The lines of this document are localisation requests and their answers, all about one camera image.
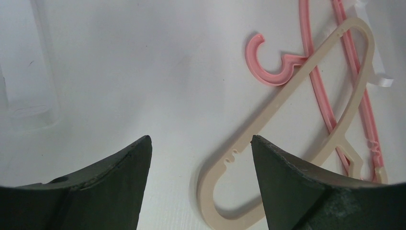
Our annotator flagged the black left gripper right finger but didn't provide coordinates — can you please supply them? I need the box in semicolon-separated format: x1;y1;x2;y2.
251;135;406;230

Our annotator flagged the pink hanger long bar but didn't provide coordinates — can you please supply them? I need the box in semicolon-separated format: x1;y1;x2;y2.
242;0;388;184

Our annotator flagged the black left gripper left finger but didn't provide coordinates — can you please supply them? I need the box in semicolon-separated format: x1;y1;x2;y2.
0;135;152;230

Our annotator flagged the white clothes rack frame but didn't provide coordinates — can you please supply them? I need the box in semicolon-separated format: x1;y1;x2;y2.
354;0;394;87

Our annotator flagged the beige hanger large hook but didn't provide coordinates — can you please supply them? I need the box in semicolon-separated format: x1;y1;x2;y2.
197;18;387;230

